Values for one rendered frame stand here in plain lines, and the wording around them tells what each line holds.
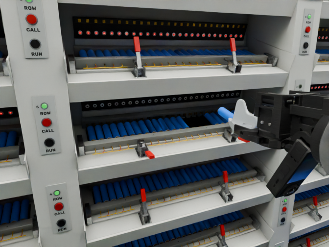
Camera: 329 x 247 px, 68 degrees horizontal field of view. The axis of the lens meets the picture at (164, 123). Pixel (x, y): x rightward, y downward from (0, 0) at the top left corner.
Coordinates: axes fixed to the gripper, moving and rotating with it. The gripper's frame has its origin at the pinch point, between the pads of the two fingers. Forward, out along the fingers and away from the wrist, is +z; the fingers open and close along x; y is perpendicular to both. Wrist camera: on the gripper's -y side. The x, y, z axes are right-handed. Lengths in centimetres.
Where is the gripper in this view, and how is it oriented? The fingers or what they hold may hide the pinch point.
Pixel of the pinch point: (238, 123)
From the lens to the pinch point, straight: 50.7
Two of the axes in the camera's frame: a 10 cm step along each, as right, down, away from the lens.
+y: -0.1, -9.8, -2.2
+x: -9.4, 0.9, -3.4
